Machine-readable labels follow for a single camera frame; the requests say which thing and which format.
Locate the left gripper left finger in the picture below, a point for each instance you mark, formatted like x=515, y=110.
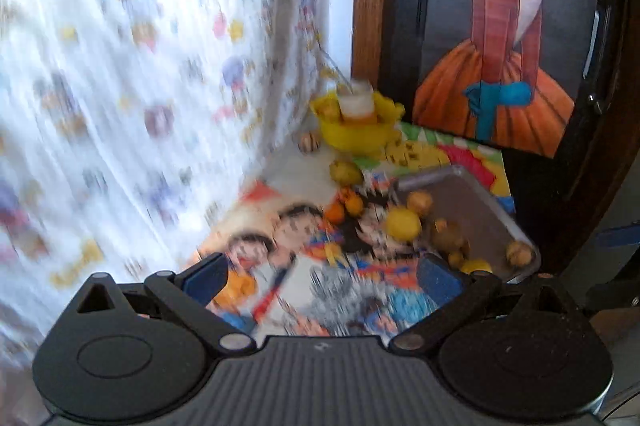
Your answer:
x=183, y=299

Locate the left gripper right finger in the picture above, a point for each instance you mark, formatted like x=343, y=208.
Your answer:
x=456, y=296

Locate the green yellow mango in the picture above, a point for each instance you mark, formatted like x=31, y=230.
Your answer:
x=345, y=173

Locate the small yellow fruit left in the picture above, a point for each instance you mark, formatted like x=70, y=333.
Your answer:
x=456, y=260

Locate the large yellow fruit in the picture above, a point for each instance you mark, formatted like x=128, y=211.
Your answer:
x=475, y=264

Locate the brown round fruit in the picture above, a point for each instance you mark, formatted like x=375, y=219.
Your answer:
x=519, y=254

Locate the silver metal tray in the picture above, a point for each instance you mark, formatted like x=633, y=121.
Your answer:
x=460, y=199

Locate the yellow lemon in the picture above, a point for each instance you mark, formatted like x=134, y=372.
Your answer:
x=402, y=224

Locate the small orange fruit right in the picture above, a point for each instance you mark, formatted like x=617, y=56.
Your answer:
x=354, y=205

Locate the small orange fruit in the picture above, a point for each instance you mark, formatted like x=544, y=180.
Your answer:
x=354, y=205
x=335, y=213

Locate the anime characters drawing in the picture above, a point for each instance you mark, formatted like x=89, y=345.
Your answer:
x=290, y=272

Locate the small orange fruit left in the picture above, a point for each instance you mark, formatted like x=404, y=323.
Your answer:
x=335, y=213

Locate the yellow plastic bowl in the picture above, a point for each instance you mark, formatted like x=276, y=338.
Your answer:
x=361, y=138

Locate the white lidded jar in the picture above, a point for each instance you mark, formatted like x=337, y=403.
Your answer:
x=355, y=99

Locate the white cartoon print curtain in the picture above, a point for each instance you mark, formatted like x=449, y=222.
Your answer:
x=127, y=128

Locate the lady in orange dress poster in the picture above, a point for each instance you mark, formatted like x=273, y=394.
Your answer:
x=492, y=86

